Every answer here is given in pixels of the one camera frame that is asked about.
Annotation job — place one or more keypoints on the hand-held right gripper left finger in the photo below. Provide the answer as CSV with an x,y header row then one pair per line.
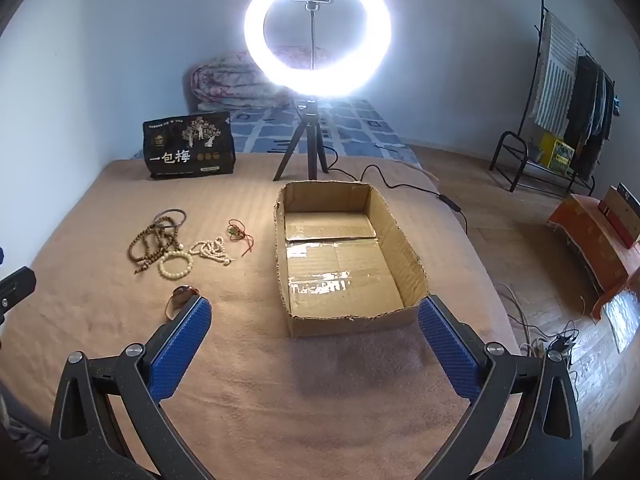
x,y
179,347

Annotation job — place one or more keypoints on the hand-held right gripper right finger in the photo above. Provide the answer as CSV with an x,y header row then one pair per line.
x,y
449,355

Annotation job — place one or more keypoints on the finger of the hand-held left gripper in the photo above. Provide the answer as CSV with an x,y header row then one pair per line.
x,y
15,285

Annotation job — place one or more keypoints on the cardboard box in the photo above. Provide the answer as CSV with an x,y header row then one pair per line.
x,y
345,280

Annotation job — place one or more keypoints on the clear plastic sheet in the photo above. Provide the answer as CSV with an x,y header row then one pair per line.
x,y
622,320

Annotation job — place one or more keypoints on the black snack bag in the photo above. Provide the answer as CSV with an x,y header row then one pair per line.
x,y
190,145

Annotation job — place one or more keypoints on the black clothes rack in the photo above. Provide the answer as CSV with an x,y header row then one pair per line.
x,y
510,147

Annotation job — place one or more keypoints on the red and brown box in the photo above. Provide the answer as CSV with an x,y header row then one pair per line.
x,y
622,215

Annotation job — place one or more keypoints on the blue patterned bed sheet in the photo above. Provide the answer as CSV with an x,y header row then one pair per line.
x,y
360,127

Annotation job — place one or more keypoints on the black tripod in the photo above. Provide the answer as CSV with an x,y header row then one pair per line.
x,y
307,127

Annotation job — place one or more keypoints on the folded floral quilt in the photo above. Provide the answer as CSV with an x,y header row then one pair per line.
x,y
220,85

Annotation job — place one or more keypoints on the dark hanging clothes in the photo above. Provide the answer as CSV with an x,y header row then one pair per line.
x,y
592,105

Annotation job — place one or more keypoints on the striped hanging cloth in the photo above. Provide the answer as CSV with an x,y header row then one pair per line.
x,y
552,75

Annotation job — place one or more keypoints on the phone holder on gooseneck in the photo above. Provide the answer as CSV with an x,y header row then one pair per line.
x,y
313,20

